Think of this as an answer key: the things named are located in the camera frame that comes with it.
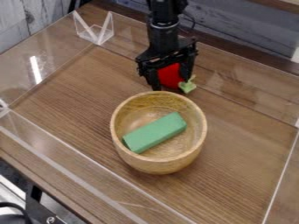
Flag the red plush strawberry toy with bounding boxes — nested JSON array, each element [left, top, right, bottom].
[[157, 63, 196, 94]]

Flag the black table leg bracket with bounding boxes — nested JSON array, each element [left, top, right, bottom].
[[25, 185, 66, 224]]

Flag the green rectangular block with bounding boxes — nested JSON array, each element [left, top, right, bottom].
[[121, 112, 186, 154]]

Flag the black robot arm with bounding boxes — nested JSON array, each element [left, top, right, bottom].
[[134, 0, 197, 94]]

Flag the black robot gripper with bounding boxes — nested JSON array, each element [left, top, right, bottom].
[[134, 37, 197, 91]]

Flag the clear acrylic corner bracket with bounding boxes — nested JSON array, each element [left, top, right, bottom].
[[72, 11, 114, 46]]

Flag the wooden bowl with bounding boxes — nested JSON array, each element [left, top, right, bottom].
[[109, 91, 208, 175]]

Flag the black cable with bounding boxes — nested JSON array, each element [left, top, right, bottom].
[[0, 201, 33, 224]]

